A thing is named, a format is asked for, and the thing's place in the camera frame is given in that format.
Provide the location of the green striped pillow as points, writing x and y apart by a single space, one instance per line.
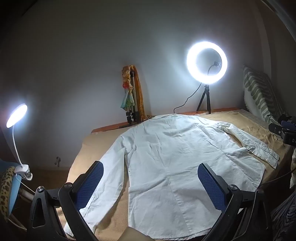
256 92

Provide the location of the white long-sleeved shirt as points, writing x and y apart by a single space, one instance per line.
173 150

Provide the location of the metal wall hook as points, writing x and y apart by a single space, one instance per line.
57 160

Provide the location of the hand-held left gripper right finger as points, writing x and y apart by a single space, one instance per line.
211 185

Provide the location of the leopard print cloth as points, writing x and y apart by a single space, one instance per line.
5 185

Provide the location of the black gooseneck phone holder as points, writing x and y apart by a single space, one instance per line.
210 68

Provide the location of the beige blanket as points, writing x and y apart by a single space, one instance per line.
242 122

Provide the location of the white fluffy cloth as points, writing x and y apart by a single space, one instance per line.
293 166

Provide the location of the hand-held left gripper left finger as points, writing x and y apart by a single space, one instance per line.
90 185

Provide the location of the colourful knotted scarf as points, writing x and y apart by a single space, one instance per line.
128 99

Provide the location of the blue board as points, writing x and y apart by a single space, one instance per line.
14 194

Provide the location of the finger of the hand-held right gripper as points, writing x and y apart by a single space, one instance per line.
278 131
289 125

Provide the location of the white clip lamp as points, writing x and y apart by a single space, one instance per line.
16 114

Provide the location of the black mini tripod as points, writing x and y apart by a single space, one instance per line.
206 92

